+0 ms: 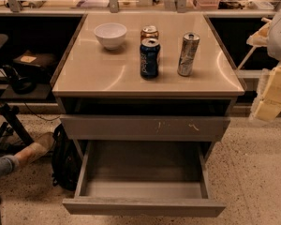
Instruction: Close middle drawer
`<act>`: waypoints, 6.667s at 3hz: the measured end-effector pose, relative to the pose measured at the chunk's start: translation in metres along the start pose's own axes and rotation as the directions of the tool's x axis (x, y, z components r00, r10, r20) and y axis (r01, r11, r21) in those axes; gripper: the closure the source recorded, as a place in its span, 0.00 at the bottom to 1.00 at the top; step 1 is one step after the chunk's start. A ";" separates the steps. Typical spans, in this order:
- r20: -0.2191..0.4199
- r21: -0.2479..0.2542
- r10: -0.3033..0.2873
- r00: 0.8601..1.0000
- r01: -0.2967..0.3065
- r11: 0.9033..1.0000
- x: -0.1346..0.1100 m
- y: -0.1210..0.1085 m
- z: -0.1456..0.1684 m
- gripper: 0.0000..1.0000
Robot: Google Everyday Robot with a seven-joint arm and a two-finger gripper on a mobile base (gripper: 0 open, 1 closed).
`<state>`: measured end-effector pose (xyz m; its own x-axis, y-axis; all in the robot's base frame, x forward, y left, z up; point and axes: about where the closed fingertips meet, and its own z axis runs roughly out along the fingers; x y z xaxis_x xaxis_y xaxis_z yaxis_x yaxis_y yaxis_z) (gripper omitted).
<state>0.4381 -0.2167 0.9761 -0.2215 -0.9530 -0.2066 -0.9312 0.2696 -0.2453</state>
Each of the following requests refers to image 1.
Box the grey drawer cabinet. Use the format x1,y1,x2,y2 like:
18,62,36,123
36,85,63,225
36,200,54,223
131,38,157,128
52,12,244,142

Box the black headphones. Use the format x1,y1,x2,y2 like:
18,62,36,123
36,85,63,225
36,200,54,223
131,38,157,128
3,65,37,95

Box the tan shoe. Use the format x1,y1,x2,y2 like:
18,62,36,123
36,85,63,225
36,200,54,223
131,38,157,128
15,132,54,168

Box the white ceramic bowl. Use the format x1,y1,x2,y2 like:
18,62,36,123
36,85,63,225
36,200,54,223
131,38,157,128
94,22,127,50

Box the dark box with label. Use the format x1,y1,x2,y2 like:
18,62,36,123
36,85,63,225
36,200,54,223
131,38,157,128
13,51,57,68

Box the black chair base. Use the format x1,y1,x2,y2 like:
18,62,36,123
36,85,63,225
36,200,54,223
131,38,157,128
0,103,34,154

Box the white stick with tip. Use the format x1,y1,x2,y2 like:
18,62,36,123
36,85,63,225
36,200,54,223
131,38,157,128
237,17,272,70

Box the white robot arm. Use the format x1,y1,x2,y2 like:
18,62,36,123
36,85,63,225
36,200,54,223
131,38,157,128
246,8,281,123

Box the black backpack on floor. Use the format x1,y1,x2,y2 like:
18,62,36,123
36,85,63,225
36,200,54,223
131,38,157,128
52,124,82,191

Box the orange soda can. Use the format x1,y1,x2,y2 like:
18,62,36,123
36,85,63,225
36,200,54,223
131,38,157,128
140,25,159,40

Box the tall silver can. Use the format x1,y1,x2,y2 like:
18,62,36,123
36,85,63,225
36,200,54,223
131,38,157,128
177,32,200,77

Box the blue Pepsi can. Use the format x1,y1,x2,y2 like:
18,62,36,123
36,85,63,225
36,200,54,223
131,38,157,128
140,38,160,80

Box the open grey bottom drawer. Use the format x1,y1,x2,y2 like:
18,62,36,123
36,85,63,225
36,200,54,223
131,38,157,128
63,141,225,218

